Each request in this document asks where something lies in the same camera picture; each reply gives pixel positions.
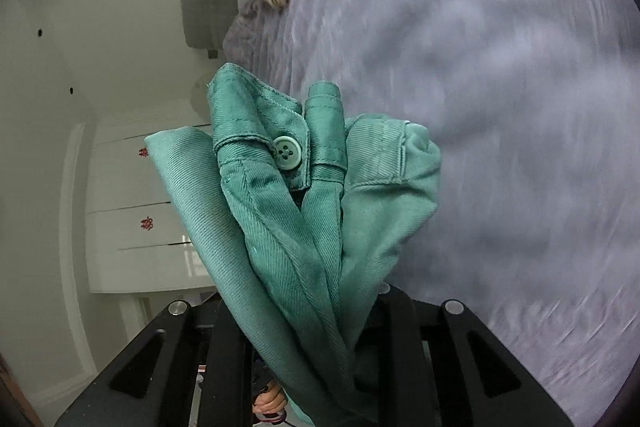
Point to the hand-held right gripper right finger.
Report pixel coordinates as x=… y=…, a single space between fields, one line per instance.
x=395 y=347

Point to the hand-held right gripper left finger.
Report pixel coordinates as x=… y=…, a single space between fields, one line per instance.
x=227 y=357

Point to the green button-up shirt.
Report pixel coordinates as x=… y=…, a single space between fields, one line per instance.
x=280 y=217

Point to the white wardrobe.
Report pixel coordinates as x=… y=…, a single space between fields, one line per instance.
x=130 y=252

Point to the red paper ornament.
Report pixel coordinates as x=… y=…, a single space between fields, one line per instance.
x=147 y=223
x=144 y=152

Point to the grey quilted bedspread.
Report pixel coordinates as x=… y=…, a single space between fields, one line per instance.
x=500 y=107

